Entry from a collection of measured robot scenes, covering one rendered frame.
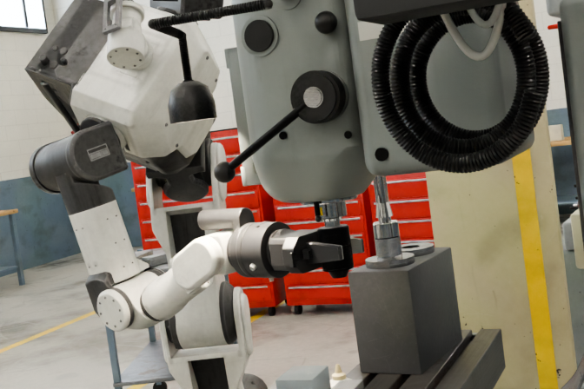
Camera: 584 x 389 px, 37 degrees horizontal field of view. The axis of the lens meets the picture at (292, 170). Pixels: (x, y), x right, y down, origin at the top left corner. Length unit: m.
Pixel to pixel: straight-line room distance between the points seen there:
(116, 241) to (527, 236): 1.70
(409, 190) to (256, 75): 4.79
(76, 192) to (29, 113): 10.73
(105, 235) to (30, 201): 10.53
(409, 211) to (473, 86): 4.91
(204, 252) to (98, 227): 0.28
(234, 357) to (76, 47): 0.77
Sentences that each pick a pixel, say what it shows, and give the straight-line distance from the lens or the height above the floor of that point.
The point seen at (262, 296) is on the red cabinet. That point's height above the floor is 0.17.
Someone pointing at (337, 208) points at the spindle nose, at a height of 1.29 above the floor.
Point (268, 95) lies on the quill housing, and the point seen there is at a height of 1.47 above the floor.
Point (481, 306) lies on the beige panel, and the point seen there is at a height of 0.72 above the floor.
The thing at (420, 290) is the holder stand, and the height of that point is 1.10.
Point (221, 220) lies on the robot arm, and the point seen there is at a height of 1.28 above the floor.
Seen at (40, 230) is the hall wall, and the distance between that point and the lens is 12.23.
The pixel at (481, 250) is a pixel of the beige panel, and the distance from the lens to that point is 3.02.
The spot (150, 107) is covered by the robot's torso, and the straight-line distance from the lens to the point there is 1.62.
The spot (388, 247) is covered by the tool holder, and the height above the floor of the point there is 1.18.
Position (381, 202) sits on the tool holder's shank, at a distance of 1.58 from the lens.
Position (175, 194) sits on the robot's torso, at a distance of 2.00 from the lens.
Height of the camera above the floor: 1.42
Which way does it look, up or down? 3 degrees down
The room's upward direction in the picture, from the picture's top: 8 degrees counter-clockwise
